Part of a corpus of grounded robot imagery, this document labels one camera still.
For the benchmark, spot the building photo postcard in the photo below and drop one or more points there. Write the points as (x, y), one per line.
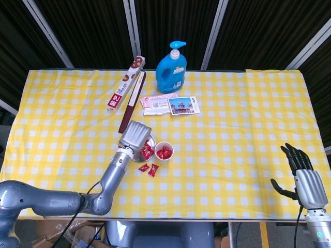
(182, 106)

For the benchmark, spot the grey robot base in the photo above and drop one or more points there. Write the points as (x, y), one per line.
(160, 235)

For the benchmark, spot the round steel plate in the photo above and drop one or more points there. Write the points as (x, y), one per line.
(141, 158)

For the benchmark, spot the white red cling film box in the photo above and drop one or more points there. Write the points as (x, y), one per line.
(124, 87)

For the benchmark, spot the blue detergent bottle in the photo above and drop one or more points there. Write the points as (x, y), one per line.
(170, 77)

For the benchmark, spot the silver table leg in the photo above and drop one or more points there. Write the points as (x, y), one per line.
(231, 235)

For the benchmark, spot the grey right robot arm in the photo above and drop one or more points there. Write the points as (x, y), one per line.
(318, 232)

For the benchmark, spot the brown cardboard box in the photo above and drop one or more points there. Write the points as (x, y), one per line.
(51, 230)

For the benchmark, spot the grey metal frame post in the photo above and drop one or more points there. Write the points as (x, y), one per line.
(7, 106)
(328, 150)
(133, 38)
(214, 36)
(49, 33)
(310, 44)

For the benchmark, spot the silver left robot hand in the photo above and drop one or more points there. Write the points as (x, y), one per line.
(134, 137)

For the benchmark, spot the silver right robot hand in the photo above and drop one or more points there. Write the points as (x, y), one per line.
(310, 188)

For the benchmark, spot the pink wet wipes pack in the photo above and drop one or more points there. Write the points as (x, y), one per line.
(155, 104)

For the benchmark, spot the dark red folded fan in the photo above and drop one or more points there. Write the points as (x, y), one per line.
(130, 108)

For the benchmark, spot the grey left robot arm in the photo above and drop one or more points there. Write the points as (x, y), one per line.
(113, 175)

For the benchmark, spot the white paper cup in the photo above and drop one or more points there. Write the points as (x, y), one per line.
(164, 159)

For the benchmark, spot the yellow white checkered tablecloth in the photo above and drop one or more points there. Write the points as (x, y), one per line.
(219, 155)

